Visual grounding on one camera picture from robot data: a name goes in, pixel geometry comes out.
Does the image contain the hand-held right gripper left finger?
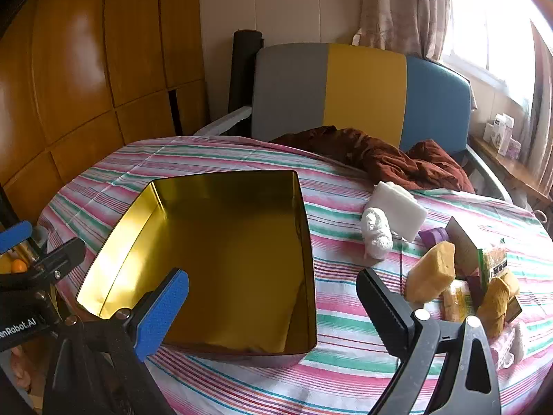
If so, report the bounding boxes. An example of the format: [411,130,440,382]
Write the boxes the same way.
[43,268,190,415]

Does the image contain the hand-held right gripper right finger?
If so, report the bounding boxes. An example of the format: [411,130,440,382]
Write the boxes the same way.
[355,267,503,415]

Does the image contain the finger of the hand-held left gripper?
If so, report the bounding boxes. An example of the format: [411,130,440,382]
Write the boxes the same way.
[0,238,87,295]
[0,220,34,255]

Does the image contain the yellow sponge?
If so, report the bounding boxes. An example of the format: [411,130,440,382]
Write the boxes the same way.
[475,274,521,339]
[406,241,456,304]

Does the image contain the yellow green packet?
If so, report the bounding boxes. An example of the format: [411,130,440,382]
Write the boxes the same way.
[443,281,476,323]

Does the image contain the white plastic bag wad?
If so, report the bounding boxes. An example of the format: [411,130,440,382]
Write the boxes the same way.
[497,322,528,368]
[360,207,394,261]

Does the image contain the purple pouch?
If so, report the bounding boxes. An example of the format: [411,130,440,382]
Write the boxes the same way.
[418,227,450,247]

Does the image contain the maroon gold tin box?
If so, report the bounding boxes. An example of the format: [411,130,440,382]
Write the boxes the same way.
[75,170,318,369]

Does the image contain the white foam block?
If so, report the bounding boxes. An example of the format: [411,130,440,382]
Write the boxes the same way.
[365,181,428,242]

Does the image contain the beige carton box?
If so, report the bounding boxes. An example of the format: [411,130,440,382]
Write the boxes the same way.
[445,216,480,277]

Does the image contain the striped tablecloth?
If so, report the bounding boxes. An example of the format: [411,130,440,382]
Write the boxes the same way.
[38,136,553,415]

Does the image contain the brown crumpled cloth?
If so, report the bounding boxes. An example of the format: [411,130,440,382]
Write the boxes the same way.
[270,125,476,194]

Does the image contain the wooden wardrobe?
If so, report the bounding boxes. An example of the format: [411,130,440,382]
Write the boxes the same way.
[0,0,208,225]

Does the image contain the wooden shelf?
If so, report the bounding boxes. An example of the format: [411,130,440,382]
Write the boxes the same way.
[469,134,553,212]

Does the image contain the tall white box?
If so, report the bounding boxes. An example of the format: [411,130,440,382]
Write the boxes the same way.
[493,113,515,156]

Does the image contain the grey yellow blue chair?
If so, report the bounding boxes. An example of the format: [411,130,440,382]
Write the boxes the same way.
[192,42,515,202]

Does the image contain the patterned curtain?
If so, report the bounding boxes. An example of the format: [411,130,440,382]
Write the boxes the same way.
[352,0,450,59]
[529,21,553,208]

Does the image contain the window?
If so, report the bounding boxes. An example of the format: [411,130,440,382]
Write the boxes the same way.
[441,0,545,100]

